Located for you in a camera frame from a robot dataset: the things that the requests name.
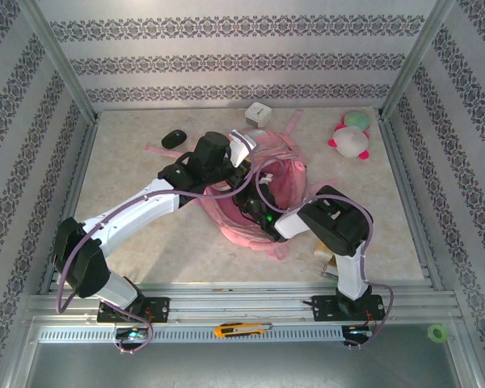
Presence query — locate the slotted grey cable duct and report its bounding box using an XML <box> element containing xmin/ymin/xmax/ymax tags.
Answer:
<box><xmin>38</xmin><ymin>325</ymin><xmax>373</xmax><ymax>344</ymax></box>

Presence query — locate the aluminium side rail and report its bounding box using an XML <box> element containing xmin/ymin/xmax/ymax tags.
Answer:
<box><xmin>376</xmin><ymin>115</ymin><xmax>445</xmax><ymax>290</ymax></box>
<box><xmin>38</xmin><ymin>115</ymin><xmax>100</xmax><ymax>294</ymax></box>

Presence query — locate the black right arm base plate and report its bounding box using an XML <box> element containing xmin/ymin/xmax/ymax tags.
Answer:
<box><xmin>302</xmin><ymin>294</ymin><xmax>387</xmax><ymax>323</ymax></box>

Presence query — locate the orange utility knife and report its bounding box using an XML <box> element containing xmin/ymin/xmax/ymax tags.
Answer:
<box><xmin>213</xmin><ymin>322</ymin><xmax>273</xmax><ymax>339</ymax></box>

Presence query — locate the aluminium frame post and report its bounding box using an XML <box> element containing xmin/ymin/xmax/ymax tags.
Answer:
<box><xmin>376</xmin><ymin>0</ymin><xmax>457</xmax><ymax>120</ymax></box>
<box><xmin>18</xmin><ymin>0</ymin><xmax>100</xmax><ymax>122</ymax></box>

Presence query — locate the white cube clock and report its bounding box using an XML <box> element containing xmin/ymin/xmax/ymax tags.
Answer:
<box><xmin>244</xmin><ymin>102</ymin><xmax>272</xmax><ymax>129</ymax></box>

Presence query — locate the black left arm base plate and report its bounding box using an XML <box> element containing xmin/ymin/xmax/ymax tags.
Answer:
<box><xmin>96</xmin><ymin>297</ymin><xmax>171</xmax><ymax>324</ymax></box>

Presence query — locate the green tape roll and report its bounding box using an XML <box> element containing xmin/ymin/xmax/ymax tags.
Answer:
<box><xmin>427</xmin><ymin>324</ymin><xmax>449</xmax><ymax>343</ymax></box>

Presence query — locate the aluminium mounting rail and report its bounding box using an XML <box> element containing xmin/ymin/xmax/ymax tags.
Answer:
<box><xmin>23</xmin><ymin>280</ymin><xmax>462</xmax><ymax>327</ymax></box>

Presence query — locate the green pink plush toy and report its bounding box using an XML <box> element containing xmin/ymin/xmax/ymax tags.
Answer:
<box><xmin>339</xmin><ymin>111</ymin><xmax>373</xmax><ymax>133</ymax></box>

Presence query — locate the white pink plush toy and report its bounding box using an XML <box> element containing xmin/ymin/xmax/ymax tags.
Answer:
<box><xmin>327</xmin><ymin>124</ymin><xmax>372</xmax><ymax>163</ymax></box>

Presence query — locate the black computer mouse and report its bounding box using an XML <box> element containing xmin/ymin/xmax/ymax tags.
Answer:
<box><xmin>160</xmin><ymin>129</ymin><xmax>187</xmax><ymax>150</ymax></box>

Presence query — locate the pink backpack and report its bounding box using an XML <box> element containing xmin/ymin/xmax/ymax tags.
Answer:
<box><xmin>143</xmin><ymin>108</ymin><xmax>339</xmax><ymax>262</ymax></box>

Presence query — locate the tan wooden block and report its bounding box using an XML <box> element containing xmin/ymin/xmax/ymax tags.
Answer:
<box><xmin>313</xmin><ymin>241</ymin><xmax>340</xmax><ymax>270</ymax></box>

